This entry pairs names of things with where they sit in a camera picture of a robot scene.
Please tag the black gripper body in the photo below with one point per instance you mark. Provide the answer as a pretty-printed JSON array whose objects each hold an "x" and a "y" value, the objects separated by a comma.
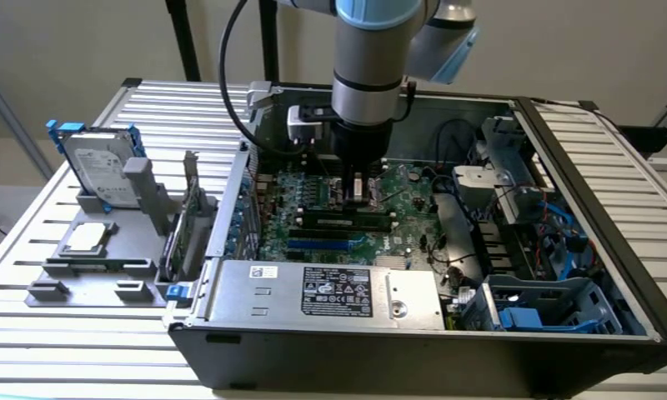
[{"x": 361, "y": 141}]

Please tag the black RAM stick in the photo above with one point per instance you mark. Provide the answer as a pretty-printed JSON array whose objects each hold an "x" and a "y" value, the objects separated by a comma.
[{"x": 324, "y": 215}]

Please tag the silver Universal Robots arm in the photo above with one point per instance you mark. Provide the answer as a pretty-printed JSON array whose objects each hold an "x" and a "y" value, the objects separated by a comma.
[{"x": 367, "y": 50}]

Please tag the black RAM slot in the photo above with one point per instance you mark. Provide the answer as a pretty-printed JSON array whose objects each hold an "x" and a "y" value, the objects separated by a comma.
[{"x": 344, "y": 228}]

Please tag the black expansion slot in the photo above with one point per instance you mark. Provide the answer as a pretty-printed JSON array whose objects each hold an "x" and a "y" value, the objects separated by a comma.
[{"x": 321, "y": 234}]

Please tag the blue expansion slot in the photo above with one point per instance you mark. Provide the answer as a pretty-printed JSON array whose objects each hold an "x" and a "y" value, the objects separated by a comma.
[{"x": 317, "y": 244}]

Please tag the CPU socket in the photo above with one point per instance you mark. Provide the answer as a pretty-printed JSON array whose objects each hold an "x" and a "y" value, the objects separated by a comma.
[{"x": 379, "y": 187}]

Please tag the green motherboard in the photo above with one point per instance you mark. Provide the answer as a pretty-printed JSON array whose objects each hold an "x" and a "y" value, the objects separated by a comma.
[{"x": 408, "y": 233}]

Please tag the small silver heatsink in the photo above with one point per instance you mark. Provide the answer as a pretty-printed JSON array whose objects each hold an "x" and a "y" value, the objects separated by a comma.
[{"x": 391, "y": 263}]

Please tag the grey air shroud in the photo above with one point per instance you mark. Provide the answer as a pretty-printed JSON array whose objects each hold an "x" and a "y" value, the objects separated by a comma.
[{"x": 455, "y": 233}]

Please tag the silver power supply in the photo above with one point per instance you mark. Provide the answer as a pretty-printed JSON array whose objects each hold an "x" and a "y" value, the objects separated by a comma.
[{"x": 277, "y": 300}]

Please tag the green graphics card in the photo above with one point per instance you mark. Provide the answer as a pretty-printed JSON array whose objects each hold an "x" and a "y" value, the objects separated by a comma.
[{"x": 185, "y": 225}]

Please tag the blue case latch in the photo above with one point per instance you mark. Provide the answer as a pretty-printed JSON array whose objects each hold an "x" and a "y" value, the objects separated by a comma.
[{"x": 177, "y": 293}]

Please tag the black open PC case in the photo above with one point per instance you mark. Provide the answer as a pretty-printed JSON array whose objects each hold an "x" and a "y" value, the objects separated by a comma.
[{"x": 367, "y": 362}]

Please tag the blue grey drive cage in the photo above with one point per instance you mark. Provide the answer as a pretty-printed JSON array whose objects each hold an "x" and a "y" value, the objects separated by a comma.
[{"x": 567, "y": 300}]

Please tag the silver hard disk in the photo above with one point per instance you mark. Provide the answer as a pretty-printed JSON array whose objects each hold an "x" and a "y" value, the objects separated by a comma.
[{"x": 97, "y": 166}]

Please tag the silver CPU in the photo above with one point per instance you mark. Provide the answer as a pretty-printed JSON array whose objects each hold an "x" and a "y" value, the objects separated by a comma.
[{"x": 88, "y": 235}]

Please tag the grey parts rack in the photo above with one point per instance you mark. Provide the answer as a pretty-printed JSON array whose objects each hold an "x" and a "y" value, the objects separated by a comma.
[{"x": 88, "y": 287}]

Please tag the blue disk carrier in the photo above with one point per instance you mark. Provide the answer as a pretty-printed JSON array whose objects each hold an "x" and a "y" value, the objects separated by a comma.
[{"x": 66, "y": 126}]

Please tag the grey metal pole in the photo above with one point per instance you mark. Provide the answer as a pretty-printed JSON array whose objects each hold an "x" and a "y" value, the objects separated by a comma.
[{"x": 10, "y": 121}]

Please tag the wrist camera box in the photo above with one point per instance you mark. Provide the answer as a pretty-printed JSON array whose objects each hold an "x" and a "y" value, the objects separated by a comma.
[{"x": 305, "y": 123}]

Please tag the silver case lock bracket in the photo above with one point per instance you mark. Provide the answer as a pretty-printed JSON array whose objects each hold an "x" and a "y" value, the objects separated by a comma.
[{"x": 260, "y": 93}]

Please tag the black frame post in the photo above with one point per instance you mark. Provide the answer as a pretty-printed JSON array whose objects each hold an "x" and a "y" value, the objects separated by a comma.
[
  {"x": 268, "y": 37},
  {"x": 184, "y": 37}
]

